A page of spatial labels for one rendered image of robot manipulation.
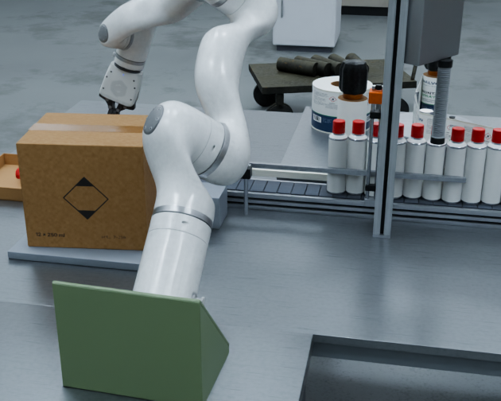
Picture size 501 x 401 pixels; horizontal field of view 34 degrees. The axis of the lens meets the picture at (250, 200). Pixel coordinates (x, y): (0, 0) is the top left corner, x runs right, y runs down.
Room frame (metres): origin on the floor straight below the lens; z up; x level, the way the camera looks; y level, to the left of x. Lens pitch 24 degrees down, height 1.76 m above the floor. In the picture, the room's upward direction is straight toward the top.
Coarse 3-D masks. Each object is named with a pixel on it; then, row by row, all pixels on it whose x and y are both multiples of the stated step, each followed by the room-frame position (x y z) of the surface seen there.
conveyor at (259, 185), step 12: (240, 180) 2.17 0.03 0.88; (252, 180) 2.16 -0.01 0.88; (264, 192) 2.08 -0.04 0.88; (276, 192) 2.08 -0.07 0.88; (288, 192) 2.08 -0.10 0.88; (300, 192) 2.08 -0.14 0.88; (312, 192) 2.08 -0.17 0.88; (324, 192) 2.08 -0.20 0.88; (432, 204) 1.99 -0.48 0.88; (444, 204) 1.99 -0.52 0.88; (456, 204) 1.99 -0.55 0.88; (468, 204) 1.99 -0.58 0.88; (480, 204) 1.99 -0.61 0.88
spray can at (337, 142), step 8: (336, 120) 2.08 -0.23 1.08; (344, 120) 2.08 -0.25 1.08; (336, 128) 2.07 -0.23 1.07; (344, 128) 2.08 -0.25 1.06; (328, 136) 2.08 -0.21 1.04; (336, 136) 2.07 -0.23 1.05; (344, 136) 2.07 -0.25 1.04; (328, 144) 2.08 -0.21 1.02; (336, 144) 2.06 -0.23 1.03; (344, 144) 2.06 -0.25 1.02; (328, 152) 2.08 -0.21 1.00; (336, 152) 2.06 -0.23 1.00; (344, 152) 2.06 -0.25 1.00; (328, 160) 2.07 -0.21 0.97; (336, 160) 2.06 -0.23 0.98; (344, 160) 2.07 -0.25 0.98; (328, 176) 2.07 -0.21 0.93; (336, 176) 2.06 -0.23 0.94; (344, 176) 2.07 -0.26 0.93; (328, 184) 2.07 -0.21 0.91; (336, 184) 2.06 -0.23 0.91; (344, 184) 2.07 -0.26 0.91; (328, 192) 2.07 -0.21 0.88; (336, 192) 2.06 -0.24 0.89; (344, 192) 2.07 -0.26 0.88
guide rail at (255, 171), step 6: (252, 168) 2.17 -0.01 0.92; (252, 174) 2.16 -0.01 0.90; (258, 174) 2.16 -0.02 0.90; (264, 174) 2.15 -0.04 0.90; (270, 174) 2.15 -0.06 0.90; (276, 174) 2.15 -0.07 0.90; (282, 174) 2.14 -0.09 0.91; (288, 174) 2.14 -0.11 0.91; (294, 174) 2.14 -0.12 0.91; (300, 174) 2.13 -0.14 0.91; (306, 174) 2.13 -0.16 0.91; (312, 174) 2.13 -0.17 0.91; (318, 174) 2.12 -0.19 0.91; (324, 174) 2.12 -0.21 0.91; (318, 180) 2.12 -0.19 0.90; (324, 180) 2.12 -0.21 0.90
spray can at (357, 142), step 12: (360, 120) 2.08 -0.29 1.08; (360, 132) 2.06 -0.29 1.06; (348, 144) 2.07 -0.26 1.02; (360, 144) 2.05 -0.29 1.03; (348, 156) 2.07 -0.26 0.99; (360, 156) 2.05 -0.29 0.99; (348, 168) 2.07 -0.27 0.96; (360, 168) 2.06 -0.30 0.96; (348, 180) 2.06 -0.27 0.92; (360, 180) 2.06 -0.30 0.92; (348, 192) 2.06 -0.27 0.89; (360, 192) 2.06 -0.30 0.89
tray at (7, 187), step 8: (0, 160) 2.38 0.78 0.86; (8, 160) 2.40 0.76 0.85; (16, 160) 2.40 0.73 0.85; (0, 168) 2.37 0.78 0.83; (8, 168) 2.37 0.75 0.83; (16, 168) 2.37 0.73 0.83; (0, 176) 2.30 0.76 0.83; (8, 176) 2.30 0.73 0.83; (0, 184) 2.24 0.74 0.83; (8, 184) 2.24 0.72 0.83; (16, 184) 2.24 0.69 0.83; (0, 192) 2.13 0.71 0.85; (8, 192) 2.13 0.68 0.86; (16, 192) 2.12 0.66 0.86; (16, 200) 2.12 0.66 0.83
